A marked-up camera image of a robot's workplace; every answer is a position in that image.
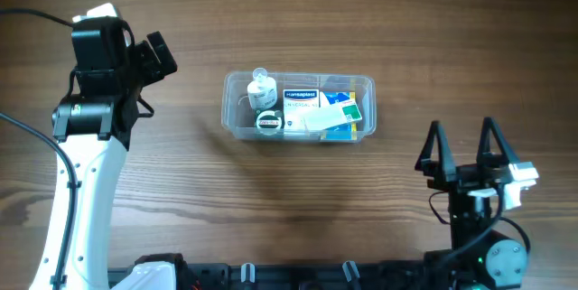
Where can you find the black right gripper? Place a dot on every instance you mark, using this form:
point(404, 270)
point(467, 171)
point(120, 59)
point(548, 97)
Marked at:
point(468, 175)

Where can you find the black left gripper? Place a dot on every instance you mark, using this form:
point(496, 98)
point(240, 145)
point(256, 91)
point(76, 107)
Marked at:
point(153, 58)

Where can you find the white dropper bottle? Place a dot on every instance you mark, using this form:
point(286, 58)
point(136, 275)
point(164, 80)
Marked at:
point(262, 90)

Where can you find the blue yellow VapoDrops packet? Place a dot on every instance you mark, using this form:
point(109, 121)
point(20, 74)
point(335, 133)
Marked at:
point(342, 132)

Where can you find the white Hansaplast plaster box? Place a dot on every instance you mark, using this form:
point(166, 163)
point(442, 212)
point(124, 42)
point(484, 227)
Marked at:
point(298, 102)

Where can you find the white green medicine box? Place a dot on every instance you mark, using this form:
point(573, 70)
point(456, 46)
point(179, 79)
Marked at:
point(337, 114)

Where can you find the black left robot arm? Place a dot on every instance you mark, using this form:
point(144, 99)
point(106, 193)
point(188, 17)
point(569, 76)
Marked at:
point(92, 127)

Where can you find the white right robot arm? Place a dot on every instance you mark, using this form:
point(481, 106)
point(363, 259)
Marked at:
point(488, 250)

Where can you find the clear plastic container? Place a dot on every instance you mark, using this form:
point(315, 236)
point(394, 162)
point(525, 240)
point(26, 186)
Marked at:
point(239, 118)

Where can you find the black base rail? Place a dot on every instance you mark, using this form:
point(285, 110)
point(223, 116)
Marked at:
point(391, 274)

